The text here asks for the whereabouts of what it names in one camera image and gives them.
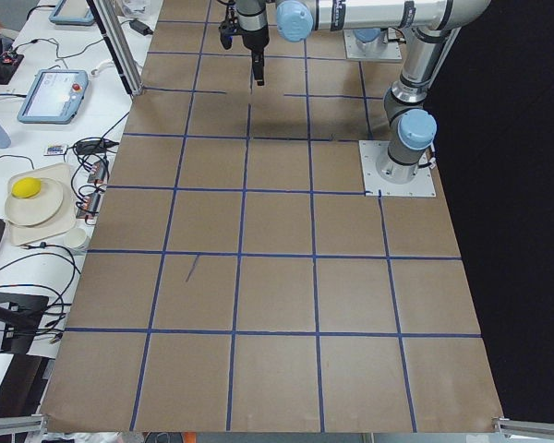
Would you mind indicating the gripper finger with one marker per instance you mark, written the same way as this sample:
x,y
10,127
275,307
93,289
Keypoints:
x,y
257,62

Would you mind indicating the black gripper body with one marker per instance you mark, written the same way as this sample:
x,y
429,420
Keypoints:
x,y
255,41

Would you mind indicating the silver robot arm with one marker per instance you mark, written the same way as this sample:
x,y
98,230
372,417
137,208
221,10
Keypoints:
x,y
431,23

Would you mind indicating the black power adapter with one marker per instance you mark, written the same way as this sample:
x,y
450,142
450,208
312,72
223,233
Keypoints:
x,y
140,27

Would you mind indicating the teach pendant tablet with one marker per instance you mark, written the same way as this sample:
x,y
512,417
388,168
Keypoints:
x,y
54,97
72,13

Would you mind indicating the beige tray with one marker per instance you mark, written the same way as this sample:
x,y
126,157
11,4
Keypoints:
x,y
61,222

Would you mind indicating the white paper cup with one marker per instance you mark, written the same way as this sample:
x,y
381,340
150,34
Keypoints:
x,y
77,240

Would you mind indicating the beige plate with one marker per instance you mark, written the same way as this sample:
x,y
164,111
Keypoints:
x,y
32,211

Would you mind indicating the yellow lemon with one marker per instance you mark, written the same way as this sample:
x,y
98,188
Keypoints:
x,y
27,187

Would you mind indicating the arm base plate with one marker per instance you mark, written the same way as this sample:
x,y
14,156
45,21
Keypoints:
x,y
383,177
377,45

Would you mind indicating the side aluminium frame post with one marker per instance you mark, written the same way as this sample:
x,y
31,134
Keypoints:
x,y
115,40

